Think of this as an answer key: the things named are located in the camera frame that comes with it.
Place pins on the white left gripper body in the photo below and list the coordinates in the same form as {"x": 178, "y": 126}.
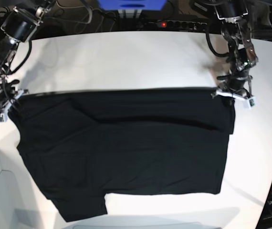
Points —
{"x": 238, "y": 88}

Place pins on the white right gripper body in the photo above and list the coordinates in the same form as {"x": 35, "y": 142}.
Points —
{"x": 7, "y": 103}

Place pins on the black T-shirt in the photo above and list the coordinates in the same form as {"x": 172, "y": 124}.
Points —
{"x": 78, "y": 147}

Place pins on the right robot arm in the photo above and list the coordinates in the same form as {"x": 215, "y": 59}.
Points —
{"x": 19, "y": 27}

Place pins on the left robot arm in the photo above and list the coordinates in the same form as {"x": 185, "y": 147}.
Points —
{"x": 241, "y": 56}

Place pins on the blue box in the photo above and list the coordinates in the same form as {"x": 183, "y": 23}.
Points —
{"x": 132, "y": 4}

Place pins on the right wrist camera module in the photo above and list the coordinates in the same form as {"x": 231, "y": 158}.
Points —
{"x": 3, "y": 117}

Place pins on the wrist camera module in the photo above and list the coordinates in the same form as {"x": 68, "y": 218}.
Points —
{"x": 3, "y": 117}
{"x": 249, "y": 103}

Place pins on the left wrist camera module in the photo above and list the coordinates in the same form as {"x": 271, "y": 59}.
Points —
{"x": 249, "y": 103}

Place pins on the white power strip red switch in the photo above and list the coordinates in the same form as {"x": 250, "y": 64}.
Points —
{"x": 189, "y": 26}

